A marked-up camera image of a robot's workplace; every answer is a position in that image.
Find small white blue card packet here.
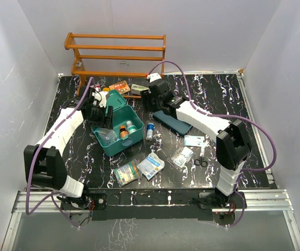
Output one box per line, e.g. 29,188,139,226
184,135,205,147

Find white green-label bottle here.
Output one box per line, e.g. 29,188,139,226
126,120,137,134

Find green orange gauze packet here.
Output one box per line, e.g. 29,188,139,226
113,159,142,187

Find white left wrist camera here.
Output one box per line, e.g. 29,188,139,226
90,87,110,108

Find brown orange-label bottle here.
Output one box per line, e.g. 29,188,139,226
119,125,129,139

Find green plastic medicine box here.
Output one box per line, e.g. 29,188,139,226
92,90,144,156

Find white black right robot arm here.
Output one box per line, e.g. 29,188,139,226
141,74,251,208

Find clear bag of swabs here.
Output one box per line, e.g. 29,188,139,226
167,146,194,173

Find blue white mask packet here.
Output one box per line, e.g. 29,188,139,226
97,128,118,146

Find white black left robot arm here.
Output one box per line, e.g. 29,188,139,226
24,98,113,209

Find orange wooden shelf rack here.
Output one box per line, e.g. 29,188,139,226
64,32,167,93

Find white green medicine box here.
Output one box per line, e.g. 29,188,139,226
130,84,148,96

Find black handled scissors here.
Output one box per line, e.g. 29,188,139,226
194,155,208,167

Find small blue-capped bottle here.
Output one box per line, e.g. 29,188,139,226
146,123,154,141

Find orange pill box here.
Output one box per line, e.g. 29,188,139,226
109,81,130,94

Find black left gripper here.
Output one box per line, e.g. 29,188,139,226
87,104,112,130

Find white blue cotton packet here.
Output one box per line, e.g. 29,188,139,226
137,152,165,180

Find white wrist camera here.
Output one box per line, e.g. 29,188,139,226
90,87,110,108
145,73,162,83

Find blue divided tray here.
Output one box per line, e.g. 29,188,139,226
153,111,192,136

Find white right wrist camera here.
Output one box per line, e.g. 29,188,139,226
145,73,162,83

